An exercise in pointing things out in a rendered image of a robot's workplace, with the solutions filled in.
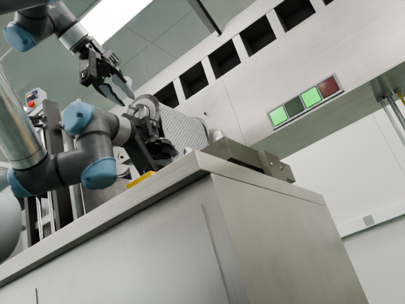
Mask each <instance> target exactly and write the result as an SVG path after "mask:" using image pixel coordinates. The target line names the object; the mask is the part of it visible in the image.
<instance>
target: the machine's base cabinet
mask: <svg viewBox="0 0 405 304"><path fill-rule="evenodd" d="M0 304H369V302H368V300H367V298H366V296H365V293H364V291H363V288H362V286H361V284H360V281H359V279H358V277H357V274H356V272H355V270H354V267H353V265H352V263H351V260H350V258H349V255H348V253H347V251H346V249H345V246H344V244H343V242H342V239H341V237H340V234H339V232H338V230H337V228H336V225H335V223H334V221H333V218H332V216H331V214H330V211H329V209H328V207H327V206H323V205H320V204H316V203H312V202H309V201H305V200H302V199H299V198H295V197H291V196H289V195H285V194H281V193H279V192H275V191H271V190H268V189H265V188H261V187H258V186H254V185H250V184H247V183H244V182H240V181H237V180H233V179H229V178H227V177H223V176H219V175H216V174H213V173H210V174H208V175H206V176H204V177H203V178H201V179H199V180H197V181H195V182H193V183H191V184H190V185H188V186H186V187H184V188H183V189H181V190H179V191H177V192H175V193H173V194H171V195H170V196H168V197H166V198H164V199H162V200H160V201H158V202H157V203H155V204H153V205H151V206H150V207H148V208H146V209H144V210H142V211H140V212H138V213H137V214H135V215H133V216H131V217H129V218H127V219H126V220H123V221H122V222H120V223H118V224H117V225H115V226H113V227H111V228H109V229H107V230H105V231H103V232H102V233H100V234H98V235H96V236H94V237H93V238H90V239H89V240H87V241H85V242H83V243H82V244H80V245H78V246H76V247H74V248H72V249H70V250H69V251H67V252H65V253H63V254H62V255H60V256H58V257H56V258H54V259H52V260H50V261H48V262H47V263H45V264H43V265H41V266H39V267H37V268H35V269H34V270H32V271H30V272H28V273H27V274H25V275H23V276H21V277H19V278H17V279H15V280H14V281H12V282H10V283H8V284H6V285H4V286H3V287H1V288H0Z"/></svg>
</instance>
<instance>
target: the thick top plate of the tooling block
mask: <svg viewBox="0 0 405 304"><path fill-rule="evenodd" d="M200 151H201V152H203V153H206V154H209V155H212V156H215V157H218V158H220V159H224V160H226V161H229V162H232V163H235V164H237V165H238V164H242V165H245V166H248V167H250V168H253V169H256V170H259V171H261V172H264V170H263V168H262V165H261V163H260V159H259V157H258V154H257V153H258V152H259V151H256V150H254V149H252V148H250V147H247V146H246V145H243V144H241V143H238V142H236V141H234V140H232V139H230V138H227V137H225V136H224V137H222V138H220V139H218V140H217V141H215V142H214V143H212V144H210V145H208V146H206V147H205V148H203V149H202V150H200ZM280 163H281V165H282V167H283V171H284V173H285V175H286V178H287V180H288V183H291V184H292V183H294V182H296V180H295V177H294V175H293V173H292V170H291V168H290V165H288V164H286V163H283V162H281V161H280Z"/></svg>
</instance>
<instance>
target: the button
mask: <svg viewBox="0 0 405 304"><path fill-rule="evenodd" d="M154 173H156V172H154V171H148V172H147V173H145V174H144V175H142V176H140V177H139V178H137V179H136V180H133V181H132V182H131V183H129V184H127V189H129V188H131V187H132V186H134V185H136V184H138V183H139V182H141V181H142V180H144V179H146V178H148V177H149V176H151V175H153V174H154Z"/></svg>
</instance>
